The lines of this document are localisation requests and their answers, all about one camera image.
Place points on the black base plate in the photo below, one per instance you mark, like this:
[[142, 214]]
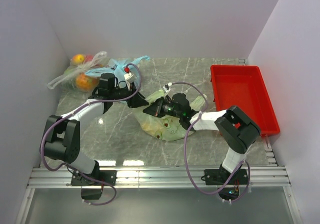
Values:
[[217, 177], [92, 190]]

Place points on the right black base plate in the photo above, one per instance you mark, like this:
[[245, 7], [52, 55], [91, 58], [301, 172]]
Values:
[[217, 177]]

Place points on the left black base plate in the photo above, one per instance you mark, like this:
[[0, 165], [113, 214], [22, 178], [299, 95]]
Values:
[[92, 190]]

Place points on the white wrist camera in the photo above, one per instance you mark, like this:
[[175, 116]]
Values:
[[167, 88], [129, 76]]

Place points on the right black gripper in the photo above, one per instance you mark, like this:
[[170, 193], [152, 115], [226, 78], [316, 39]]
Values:
[[156, 109]]

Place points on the clear tied fruit bag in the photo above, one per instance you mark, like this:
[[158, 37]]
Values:
[[75, 75]]

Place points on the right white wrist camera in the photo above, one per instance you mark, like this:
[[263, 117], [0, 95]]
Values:
[[167, 88]]

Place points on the light green plastic bag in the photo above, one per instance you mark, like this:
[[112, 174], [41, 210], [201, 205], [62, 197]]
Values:
[[167, 127]]

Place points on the red plastic tray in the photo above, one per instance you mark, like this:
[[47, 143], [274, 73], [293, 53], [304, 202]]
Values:
[[243, 86]]

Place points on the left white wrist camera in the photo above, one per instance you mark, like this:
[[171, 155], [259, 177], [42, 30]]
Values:
[[129, 76]]

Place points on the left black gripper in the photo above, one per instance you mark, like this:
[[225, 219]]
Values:
[[138, 101]]

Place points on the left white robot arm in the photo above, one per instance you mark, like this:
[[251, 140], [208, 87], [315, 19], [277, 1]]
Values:
[[62, 134]]

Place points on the blue tied plastic bag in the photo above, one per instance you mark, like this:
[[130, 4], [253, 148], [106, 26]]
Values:
[[116, 67]]

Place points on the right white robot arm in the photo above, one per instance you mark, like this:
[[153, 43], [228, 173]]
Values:
[[236, 127]]

